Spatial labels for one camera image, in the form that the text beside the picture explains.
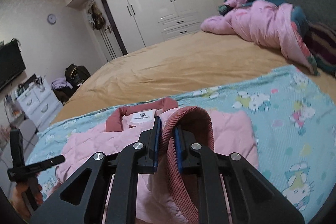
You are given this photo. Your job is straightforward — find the white drawer chest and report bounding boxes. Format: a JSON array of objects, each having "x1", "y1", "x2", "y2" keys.
[{"x1": 15, "y1": 77, "x2": 63, "y2": 132}]

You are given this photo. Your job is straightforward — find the black backpack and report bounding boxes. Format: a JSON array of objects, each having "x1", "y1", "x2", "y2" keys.
[{"x1": 65, "y1": 64, "x2": 91, "y2": 89}]

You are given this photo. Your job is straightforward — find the white bedroom door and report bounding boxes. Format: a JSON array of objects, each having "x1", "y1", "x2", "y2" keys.
[{"x1": 85, "y1": 0, "x2": 123, "y2": 63}]

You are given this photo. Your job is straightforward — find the pink quilted jacket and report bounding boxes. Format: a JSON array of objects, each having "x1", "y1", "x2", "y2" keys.
[{"x1": 56, "y1": 97, "x2": 259, "y2": 223}]

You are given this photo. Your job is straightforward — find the blue cartoon cat blanket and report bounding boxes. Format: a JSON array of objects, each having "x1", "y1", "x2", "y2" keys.
[{"x1": 27, "y1": 66, "x2": 335, "y2": 222}]

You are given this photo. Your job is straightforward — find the dark striped pillow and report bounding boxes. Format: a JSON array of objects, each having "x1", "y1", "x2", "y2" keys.
[{"x1": 304, "y1": 23, "x2": 336, "y2": 77}]

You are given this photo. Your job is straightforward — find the black wall television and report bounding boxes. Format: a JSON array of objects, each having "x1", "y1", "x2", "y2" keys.
[{"x1": 0, "y1": 38, "x2": 26, "y2": 90}]

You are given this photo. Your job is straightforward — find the person's left hand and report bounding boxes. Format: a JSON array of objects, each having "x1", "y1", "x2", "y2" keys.
[{"x1": 10, "y1": 172, "x2": 43, "y2": 222}]

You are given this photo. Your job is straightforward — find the purple clothes pile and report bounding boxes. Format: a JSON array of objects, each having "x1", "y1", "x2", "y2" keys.
[{"x1": 51, "y1": 77, "x2": 72, "y2": 90}]

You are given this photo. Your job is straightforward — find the tan bed sheet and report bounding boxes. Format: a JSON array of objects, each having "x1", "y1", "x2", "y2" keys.
[{"x1": 51, "y1": 29, "x2": 336, "y2": 125}]

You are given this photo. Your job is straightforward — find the bags hanging on door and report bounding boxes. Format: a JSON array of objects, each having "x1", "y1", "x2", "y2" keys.
[{"x1": 88, "y1": 2, "x2": 105, "y2": 30}]

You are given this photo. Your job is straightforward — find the purple wall clock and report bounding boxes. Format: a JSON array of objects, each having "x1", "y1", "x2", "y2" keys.
[{"x1": 47, "y1": 14, "x2": 57, "y2": 25}]

